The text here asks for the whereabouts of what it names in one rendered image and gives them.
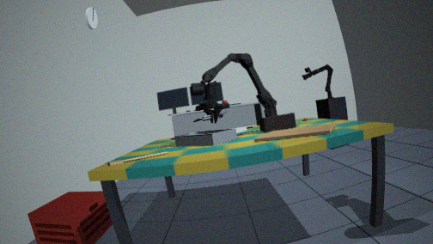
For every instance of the light wooden board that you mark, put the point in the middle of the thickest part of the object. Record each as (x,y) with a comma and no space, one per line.
(297,132)

